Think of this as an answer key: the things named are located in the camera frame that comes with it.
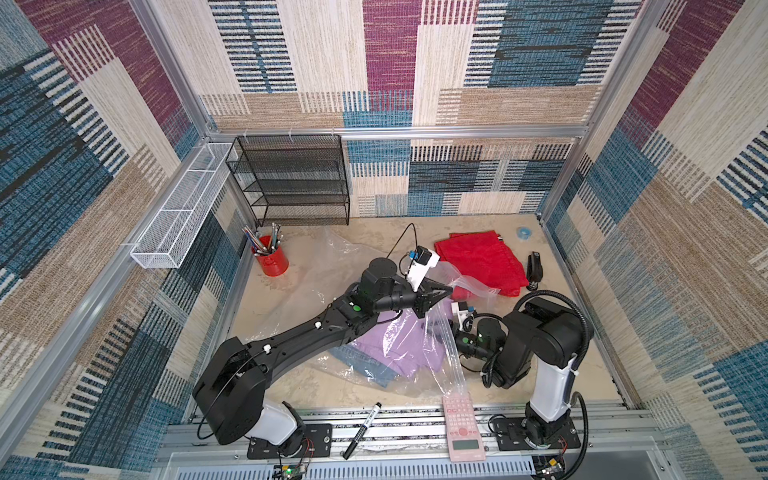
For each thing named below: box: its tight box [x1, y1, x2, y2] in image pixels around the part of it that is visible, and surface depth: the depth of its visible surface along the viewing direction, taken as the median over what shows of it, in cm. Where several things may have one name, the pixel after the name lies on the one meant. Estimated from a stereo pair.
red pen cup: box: [256, 235, 289, 277], surface depth 104 cm
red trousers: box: [434, 230, 529, 297], surface depth 107 cm
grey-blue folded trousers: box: [329, 345, 398, 388], surface depth 83 cm
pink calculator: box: [442, 392, 486, 463], surface depth 76 cm
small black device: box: [526, 251, 543, 291], surface depth 103 cm
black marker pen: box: [343, 402, 382, 460], surface depth 76 cm
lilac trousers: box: [350, 300, 453, 377], surface depth 80 cm
